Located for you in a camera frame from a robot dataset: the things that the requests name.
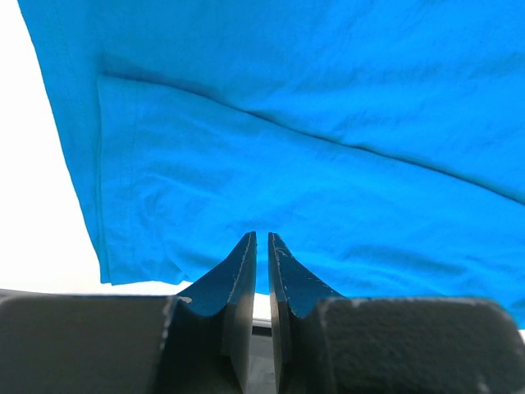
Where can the blue t-shirt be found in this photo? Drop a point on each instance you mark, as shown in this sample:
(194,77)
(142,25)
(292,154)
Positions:
(383,140)

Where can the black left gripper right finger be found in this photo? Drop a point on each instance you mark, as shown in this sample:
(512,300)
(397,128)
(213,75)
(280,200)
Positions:
(324,342)

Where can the aluminium table edge rail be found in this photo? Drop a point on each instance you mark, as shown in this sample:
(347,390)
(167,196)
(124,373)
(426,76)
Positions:
(260,326)

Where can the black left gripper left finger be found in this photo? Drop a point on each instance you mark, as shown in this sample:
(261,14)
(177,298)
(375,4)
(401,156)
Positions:
(196,341)

